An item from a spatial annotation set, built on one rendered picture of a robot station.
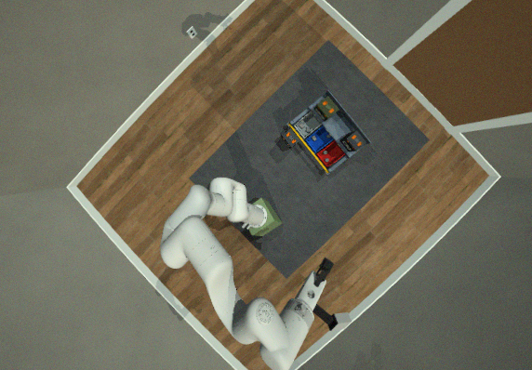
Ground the red bin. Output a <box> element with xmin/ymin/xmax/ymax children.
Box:
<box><xmin>316</xmin><ymin>141</ymin><xmax>345</xmax><ymax>167</ymax></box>

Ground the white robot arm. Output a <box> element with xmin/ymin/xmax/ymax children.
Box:
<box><xmin>160</xmin><ymin>178</ymin><xmax>313</xmax><ymax>370</ymax></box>

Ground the grey open bin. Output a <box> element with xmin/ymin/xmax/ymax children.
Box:
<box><xmin>293</xmin><ymin>112</ymin><xmax>321</xmax><ymax>139</ymax></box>

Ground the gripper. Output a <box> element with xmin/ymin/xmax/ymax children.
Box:
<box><xmin>290</xmin><ymin>258</ymin><xmax>334</xmax><ymax>319</ymax></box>

